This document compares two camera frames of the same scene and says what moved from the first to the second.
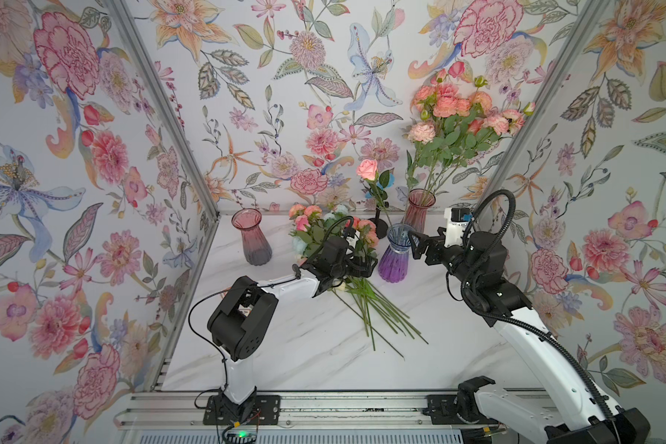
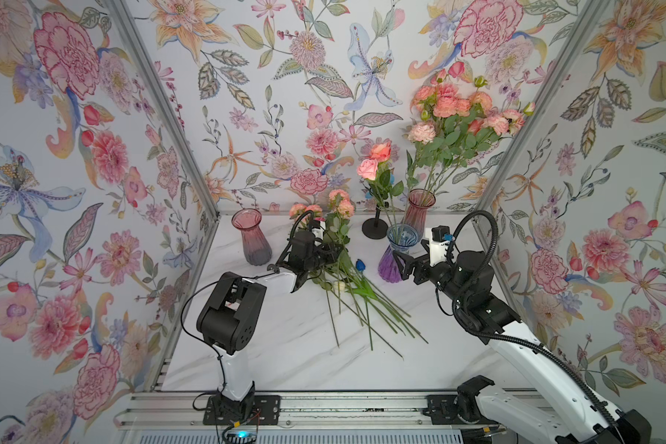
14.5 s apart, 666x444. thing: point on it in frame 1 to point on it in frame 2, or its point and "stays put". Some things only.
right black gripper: [438, 247] to [413, 266]
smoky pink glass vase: [256, 247] stays put
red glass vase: [415, 213] stays put
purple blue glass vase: [393, 263] stays put
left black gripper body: [348, 266] to [318, 257]
